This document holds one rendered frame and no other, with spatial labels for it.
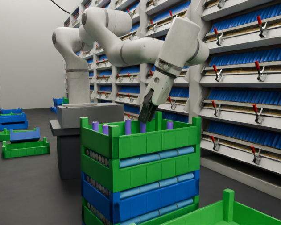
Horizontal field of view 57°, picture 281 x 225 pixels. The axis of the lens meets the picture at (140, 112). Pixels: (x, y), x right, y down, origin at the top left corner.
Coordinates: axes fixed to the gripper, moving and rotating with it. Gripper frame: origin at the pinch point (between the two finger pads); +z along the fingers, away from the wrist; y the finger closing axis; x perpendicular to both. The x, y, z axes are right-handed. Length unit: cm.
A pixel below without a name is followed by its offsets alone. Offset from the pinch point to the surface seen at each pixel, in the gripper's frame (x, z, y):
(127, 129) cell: 1.8, 5.0, -6.4
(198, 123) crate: -16.2, -6.2, -1.5
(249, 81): -20, -22, 56
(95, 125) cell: 7.6, 5.4, -15.6
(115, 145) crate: -4.8, 2.1, -25.6
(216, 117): -14, 2, 68
